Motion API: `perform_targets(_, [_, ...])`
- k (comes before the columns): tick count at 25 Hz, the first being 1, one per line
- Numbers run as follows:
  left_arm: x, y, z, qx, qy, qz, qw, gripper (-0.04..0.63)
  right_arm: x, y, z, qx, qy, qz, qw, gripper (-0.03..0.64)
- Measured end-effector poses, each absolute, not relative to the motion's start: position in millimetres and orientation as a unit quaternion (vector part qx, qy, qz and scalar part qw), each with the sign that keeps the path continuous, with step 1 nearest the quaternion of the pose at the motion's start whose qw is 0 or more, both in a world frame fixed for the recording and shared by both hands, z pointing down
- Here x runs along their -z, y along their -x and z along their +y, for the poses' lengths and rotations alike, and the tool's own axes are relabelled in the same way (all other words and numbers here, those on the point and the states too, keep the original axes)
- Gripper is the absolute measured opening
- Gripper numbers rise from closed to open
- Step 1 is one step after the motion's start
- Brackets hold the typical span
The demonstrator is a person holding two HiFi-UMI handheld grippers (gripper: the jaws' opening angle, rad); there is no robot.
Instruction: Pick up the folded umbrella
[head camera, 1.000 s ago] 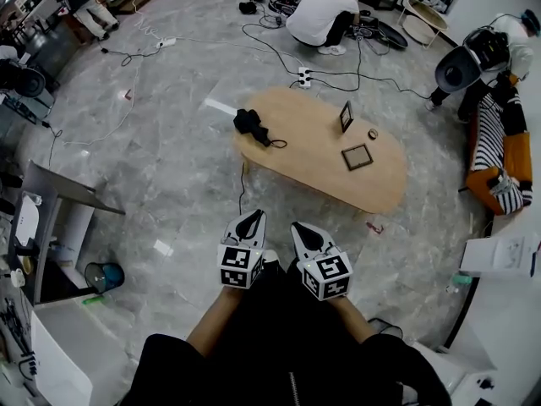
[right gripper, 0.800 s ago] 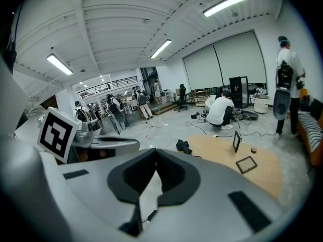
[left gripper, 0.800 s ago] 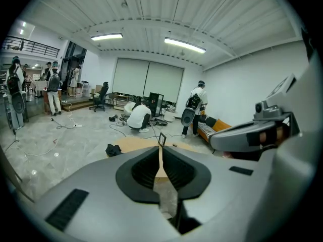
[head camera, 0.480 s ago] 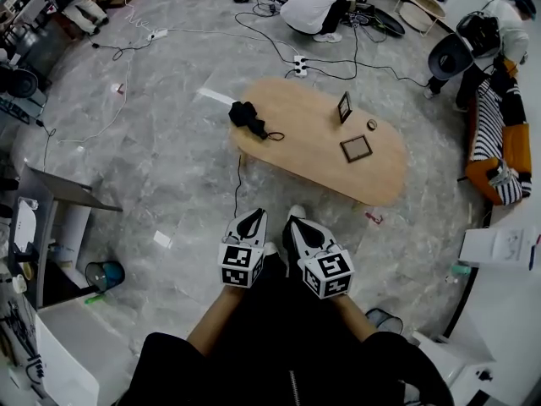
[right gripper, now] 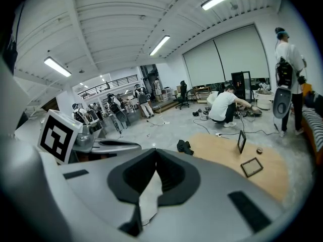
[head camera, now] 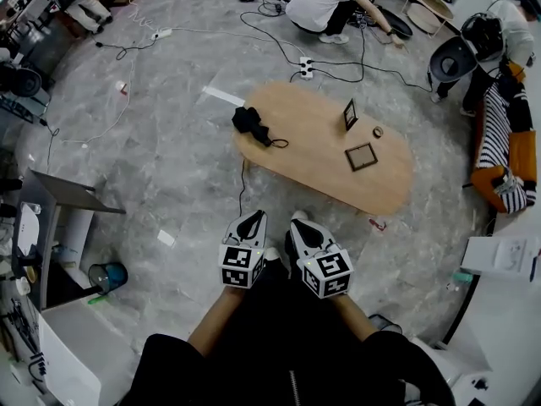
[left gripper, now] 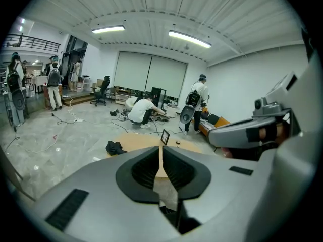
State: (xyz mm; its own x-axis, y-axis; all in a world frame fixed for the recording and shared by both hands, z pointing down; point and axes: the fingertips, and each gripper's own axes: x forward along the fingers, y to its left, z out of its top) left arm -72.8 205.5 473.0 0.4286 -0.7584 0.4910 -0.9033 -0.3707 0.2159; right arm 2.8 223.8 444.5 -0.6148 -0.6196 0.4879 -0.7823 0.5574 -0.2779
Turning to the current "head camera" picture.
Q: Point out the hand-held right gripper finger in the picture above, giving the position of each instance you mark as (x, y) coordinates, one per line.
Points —
(327, 241)
(296, 243)

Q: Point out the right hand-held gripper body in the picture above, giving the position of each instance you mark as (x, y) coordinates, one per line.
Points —
(329, 269)

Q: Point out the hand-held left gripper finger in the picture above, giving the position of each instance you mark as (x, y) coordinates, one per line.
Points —
(231, 231)
(262, 235)

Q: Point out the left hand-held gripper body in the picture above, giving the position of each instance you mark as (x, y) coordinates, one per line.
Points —
(236, 258)

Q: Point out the person's right forearm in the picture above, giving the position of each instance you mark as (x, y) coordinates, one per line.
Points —
(355, 319)

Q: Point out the person's left forearm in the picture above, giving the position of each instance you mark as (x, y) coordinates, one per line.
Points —
(220, 319)

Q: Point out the white paper sheet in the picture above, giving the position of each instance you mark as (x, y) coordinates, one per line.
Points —
(166, 238)

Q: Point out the person's black clothing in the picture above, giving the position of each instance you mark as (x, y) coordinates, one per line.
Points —
(274, 332)

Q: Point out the oval wooden table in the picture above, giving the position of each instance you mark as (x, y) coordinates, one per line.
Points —
(308, 155)

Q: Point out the brown tape roll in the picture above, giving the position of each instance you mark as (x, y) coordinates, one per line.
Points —
(375, 132)

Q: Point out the blue waste bin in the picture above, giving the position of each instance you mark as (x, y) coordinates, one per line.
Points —
(112, 275)

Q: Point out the mint green object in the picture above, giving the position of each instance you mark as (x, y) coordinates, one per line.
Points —
(464, 277)

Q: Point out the white square power strip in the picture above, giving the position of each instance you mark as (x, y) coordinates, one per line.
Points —
(306, 68)

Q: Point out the white open booklet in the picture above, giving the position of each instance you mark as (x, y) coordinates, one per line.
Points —
(503, 254)

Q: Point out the white worktable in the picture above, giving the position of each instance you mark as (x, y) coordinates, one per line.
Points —
(507, 332)

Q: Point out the small striped cloth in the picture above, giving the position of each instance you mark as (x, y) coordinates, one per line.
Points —
(513, 195)

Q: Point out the black white striped blanket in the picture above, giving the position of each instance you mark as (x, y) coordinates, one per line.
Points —
(494, 133)

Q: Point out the white rounded device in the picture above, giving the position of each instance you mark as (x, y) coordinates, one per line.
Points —
(28, 228)

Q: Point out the white long power strip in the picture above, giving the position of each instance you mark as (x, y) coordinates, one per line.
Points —
(162, 34)

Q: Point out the orange sofa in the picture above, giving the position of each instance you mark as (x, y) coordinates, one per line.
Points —
(524, 146)

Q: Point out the black oval tray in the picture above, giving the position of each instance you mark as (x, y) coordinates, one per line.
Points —
(399, 25)

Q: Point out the grey shell device with hole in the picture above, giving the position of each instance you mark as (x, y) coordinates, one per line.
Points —
(462, 53)

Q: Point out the black cushion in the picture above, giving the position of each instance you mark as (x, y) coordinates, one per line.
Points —
(517, 104)

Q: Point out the round white side table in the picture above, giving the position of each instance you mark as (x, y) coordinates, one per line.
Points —
(427, 9)

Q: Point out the black backpack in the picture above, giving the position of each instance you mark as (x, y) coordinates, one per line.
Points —
(486, 36)

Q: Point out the brown flat picture frame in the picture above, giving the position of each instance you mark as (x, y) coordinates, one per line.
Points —
(361, 157)

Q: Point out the black standing picture frame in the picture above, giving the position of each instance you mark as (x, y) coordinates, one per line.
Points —
(350, 114)

